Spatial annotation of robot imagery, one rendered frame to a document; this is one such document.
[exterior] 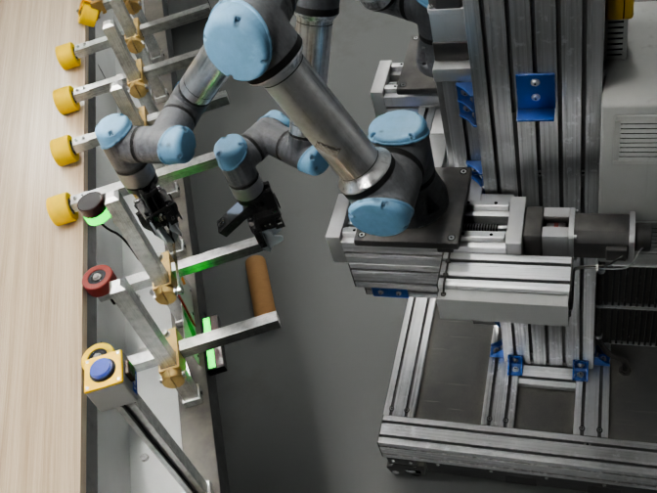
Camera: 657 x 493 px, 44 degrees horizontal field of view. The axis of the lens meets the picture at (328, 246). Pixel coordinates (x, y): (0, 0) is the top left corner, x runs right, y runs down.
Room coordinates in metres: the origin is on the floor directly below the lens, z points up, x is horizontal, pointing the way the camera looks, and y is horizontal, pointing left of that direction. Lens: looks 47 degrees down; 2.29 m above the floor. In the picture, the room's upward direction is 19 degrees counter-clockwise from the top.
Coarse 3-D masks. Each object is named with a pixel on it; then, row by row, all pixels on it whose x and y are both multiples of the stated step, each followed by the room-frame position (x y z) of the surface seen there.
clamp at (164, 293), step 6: (162, 252) 1.49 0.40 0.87; (168, 252) 1.49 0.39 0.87; (162, 258) 1.47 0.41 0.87; (168, 258) 1.47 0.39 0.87; (168, 264) 1.45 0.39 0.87; (168, 270) 1.43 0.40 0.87; (168, 276) 1.41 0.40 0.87; (174, 276) 1.43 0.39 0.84; (168, 282) 1.39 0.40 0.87; (174, 282) 1.41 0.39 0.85; (156, 288) 1.38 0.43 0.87; (162, 288) 1.38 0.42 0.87; (168, 288) 1.37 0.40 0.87; (156, 294) 1.37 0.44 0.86; (162, 294) 1.36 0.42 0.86; (168, 294) 1.36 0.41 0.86; (174, 294) 1.36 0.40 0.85; (156, 300) 1.36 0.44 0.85; (162, 300) 1.36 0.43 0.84; (168, 300) 1.36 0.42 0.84; (174, 300) 1.36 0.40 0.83
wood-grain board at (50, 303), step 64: (0, 0) 3.10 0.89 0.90; (64, 0) 2.92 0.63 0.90; (0, 64) 2.63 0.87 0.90; (0, 128) 2.24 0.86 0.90; (64, 128) 2.12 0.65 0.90; (0, 192) 1.92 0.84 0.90; (64, 192) 1.83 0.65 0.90; (0, 256) 1.65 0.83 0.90; (64, 256) 1.57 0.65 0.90; (0, 320) 1.42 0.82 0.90; (64, 320) 1.35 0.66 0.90; (0, 384) 1.22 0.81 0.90; (64, 384) 1.16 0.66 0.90; (0, 448) 1.05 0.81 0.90; (64, 448) 1.00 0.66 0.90
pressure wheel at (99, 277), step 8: (88, 272) 1.48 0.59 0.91; (96, 272) 1.47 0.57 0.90; (104, 272) 1.46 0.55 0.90; (112, 272) 1.45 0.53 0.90; (88, 280) 1.45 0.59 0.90; (96, 280) 1.44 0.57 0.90; (104, 280) 1.43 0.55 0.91; (112, 280) 1.44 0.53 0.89; (88, 288) 1.42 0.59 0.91; (96, 288) 1.41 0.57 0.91; (104, 288) 1.42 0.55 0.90; (96, 296) 1.42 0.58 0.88
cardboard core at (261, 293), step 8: (256, 256) 2.14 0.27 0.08; (248, 264) 2.12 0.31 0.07; (256, 264) 2.10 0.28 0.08; (264, 264) 2.10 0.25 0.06; (248, 272) 2.08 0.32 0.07; (256, 272) 2.06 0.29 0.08; (264, 272) 2.06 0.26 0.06; (248, 280) 2.05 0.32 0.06; (256, 280) 2.02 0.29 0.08; (264, 280) 2.02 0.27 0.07; (256, 288) 1.98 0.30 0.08; (264, 288) 1.98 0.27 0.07; (256, 296) 1.95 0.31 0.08; (264, 296) 1.93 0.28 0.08; (272, 296) 1.95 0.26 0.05; (256, 304) 1.91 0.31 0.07; (264, 304) 1.90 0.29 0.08; (272, 304) 1.90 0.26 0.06; (256, 312) 1.88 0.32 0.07; (264, 312) 1.86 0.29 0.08
